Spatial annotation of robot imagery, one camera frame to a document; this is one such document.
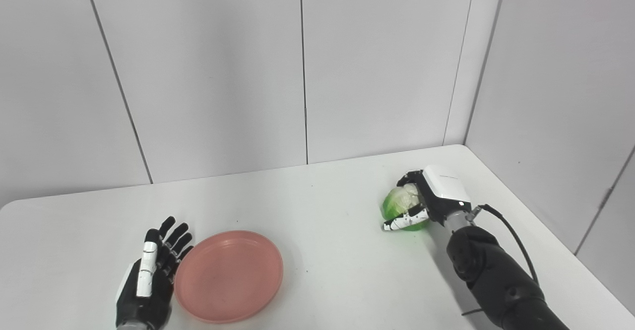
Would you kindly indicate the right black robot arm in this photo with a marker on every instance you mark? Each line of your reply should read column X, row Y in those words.
column 491, row 275

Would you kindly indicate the green white cabbage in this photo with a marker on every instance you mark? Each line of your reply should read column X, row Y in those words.
column 402, row 206

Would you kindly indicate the pink plate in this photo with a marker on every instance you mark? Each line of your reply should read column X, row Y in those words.
column 228, row 276

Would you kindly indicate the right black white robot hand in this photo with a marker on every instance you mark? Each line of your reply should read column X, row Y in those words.
column 441, row 191

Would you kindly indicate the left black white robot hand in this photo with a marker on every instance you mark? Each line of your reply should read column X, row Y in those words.
column 144, row 290

